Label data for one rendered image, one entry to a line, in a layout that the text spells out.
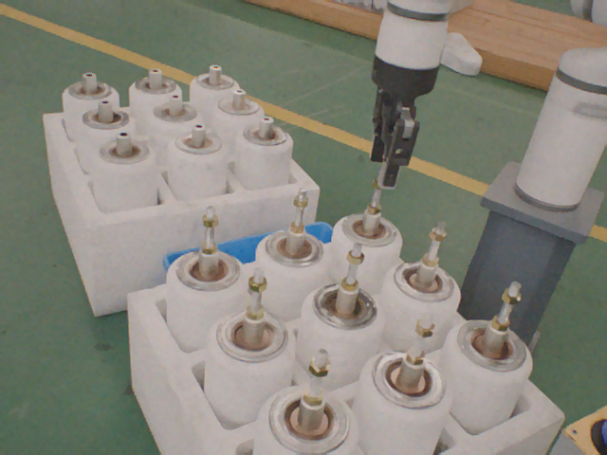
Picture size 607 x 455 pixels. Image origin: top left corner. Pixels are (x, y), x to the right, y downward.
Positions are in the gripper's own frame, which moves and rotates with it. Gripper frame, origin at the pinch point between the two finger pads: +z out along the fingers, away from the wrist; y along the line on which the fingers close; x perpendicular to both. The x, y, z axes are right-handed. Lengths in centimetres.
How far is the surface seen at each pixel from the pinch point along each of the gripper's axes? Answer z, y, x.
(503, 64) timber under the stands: 31, -139, 74
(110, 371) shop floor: 35.3, 4.2, -34.9
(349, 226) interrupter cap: 9.9, -0.3, -2.8
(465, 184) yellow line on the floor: 35, -59, 38
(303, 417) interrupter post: 8.9, 32.5, -11.3
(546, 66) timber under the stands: 27, -132, 86
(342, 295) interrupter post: 7.8, 16.7, -6.0
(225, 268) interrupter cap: 10.0, 10.3, -19.1
